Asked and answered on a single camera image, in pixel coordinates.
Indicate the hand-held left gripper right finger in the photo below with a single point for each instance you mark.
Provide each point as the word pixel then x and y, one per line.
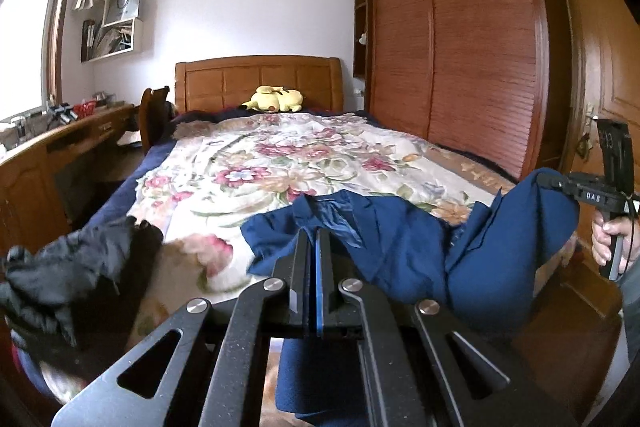
pixel 325 287

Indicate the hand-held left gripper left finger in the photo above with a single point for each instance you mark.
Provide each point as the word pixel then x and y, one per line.
pixel 300 277

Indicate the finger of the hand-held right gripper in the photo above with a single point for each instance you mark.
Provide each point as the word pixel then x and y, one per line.
pixel 555 183

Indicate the blue blazer jacket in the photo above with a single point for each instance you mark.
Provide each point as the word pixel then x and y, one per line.
pixel 400 247

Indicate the person's right hand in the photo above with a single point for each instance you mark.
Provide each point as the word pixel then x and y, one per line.
pixel 627 239

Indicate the hanging door ornament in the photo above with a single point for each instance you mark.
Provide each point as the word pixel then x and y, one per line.
pixel 582 146

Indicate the floral blanket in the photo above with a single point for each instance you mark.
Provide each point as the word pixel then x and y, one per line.
pixel 250 167

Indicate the wooden door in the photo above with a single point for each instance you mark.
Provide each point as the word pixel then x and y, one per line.
pixel 600 32

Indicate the wooden slatted wardrobe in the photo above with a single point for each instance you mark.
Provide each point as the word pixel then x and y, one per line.
pixel 460 32

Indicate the yellow plush toy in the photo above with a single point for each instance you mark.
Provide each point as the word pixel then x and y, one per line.
pixel 275 99

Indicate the wooden bed headboard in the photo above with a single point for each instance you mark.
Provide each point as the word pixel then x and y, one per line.
pixel 225 79

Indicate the wooden chair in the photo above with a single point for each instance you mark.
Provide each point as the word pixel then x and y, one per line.
pixel 155 117

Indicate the black jacket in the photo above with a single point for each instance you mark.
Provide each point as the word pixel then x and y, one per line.
pixel 80 267

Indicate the small white ornament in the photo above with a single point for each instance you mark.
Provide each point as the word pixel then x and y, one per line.
pixel 363 38

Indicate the wooden side shelf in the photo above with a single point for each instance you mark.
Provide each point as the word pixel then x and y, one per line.
pixel 361 7

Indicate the red basket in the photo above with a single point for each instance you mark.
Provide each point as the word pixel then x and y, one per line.
pixel 86 108

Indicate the wooden desk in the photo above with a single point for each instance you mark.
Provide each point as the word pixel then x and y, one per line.
pixel 30 172

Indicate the black gadget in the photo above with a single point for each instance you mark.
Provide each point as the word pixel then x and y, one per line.
pixel 60 113

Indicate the window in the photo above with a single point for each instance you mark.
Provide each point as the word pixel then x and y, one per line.
pixel 25 32

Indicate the white wall shelf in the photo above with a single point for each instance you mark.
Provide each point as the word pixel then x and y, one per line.
pixel 117 17

